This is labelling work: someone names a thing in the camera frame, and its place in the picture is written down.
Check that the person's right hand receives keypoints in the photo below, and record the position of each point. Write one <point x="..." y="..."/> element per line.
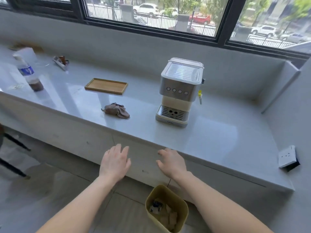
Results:
<point x="173" y="165"/>

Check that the person's left hand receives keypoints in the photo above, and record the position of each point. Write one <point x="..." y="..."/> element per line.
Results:
<point x="114" y="165"/>

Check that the olive green waste bin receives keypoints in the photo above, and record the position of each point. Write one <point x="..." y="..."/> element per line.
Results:
<point x="167" y="192"/>

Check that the grey-brown cleaning cloth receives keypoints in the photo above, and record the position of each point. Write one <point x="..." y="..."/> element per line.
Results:
<point x="116" y="110"/>

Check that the white and steel coffee machine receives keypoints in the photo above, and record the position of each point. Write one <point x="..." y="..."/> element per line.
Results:
<point x="179" y="87"/>

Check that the person's right forearm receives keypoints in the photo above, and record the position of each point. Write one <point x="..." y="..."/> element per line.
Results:
<point x="218" y="206"/>

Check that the person's left forearm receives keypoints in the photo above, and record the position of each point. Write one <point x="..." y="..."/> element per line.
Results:
<point x="77" y="206"/>

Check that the wooden tray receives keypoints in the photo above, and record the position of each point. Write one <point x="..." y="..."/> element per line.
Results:
<point x="107" y="86"/>

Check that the black chair legs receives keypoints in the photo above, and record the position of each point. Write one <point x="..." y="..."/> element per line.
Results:
<point x="14" y="141"/>

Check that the plastic bottle with blue label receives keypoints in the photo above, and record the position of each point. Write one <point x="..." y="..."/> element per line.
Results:
<point x="28" y="70"/>

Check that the black fence with stone pillars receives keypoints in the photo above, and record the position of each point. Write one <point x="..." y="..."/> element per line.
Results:
<point x="182" y="23"/>

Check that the small red car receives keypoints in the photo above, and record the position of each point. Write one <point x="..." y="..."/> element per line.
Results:
<point x="200" y="18"/>

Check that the white car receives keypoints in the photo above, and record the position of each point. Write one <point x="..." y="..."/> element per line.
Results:
<point x="145" y="8"/>

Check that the white suv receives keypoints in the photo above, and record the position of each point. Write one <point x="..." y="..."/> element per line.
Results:
<point x="263" y="30"/>

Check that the light grey sedan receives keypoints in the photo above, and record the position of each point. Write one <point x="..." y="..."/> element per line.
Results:
<point x="292" y="37"/>

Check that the white wall socket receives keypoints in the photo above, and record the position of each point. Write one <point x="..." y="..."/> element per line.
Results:
<point x="286" y="156"/>

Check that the black window frame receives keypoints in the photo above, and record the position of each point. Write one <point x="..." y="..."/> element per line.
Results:
<point x="224" y="21"/>

